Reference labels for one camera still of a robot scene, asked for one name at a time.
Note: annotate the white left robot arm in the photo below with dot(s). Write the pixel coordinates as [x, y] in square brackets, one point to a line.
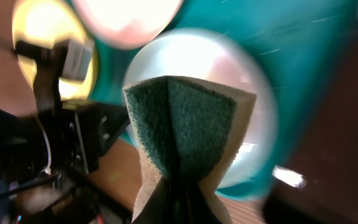
[30, 145]

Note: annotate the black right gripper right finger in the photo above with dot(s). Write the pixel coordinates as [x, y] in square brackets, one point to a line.
[197, 208]

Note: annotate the green and yellow sponge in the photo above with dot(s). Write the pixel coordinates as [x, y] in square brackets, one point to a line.
[188, 132]

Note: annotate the white plate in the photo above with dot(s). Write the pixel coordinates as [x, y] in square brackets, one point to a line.
[126, 24]

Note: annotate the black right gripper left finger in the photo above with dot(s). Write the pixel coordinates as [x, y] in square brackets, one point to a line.
[158, 209]

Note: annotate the teal plastic tray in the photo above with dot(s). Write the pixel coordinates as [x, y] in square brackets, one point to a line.
[288, 45]

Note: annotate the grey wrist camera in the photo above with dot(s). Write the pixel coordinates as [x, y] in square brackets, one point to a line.
[78, 59]

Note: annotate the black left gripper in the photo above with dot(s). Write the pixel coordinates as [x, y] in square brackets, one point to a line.
[89, 129]

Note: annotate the yellow plate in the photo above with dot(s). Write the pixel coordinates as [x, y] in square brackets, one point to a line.
[46, 22]

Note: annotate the light blue plate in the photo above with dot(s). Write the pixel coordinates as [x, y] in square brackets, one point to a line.
[158, 59]

